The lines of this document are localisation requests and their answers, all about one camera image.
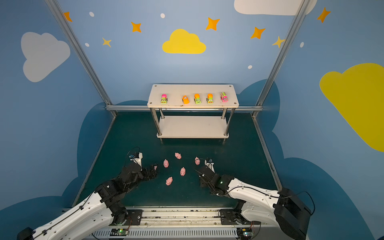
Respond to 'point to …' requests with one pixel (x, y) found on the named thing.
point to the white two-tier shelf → (192, 96)
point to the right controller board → (244, 233)
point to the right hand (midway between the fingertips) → (204, 174)
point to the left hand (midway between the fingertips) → (154, 167)
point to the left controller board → (119, 232)
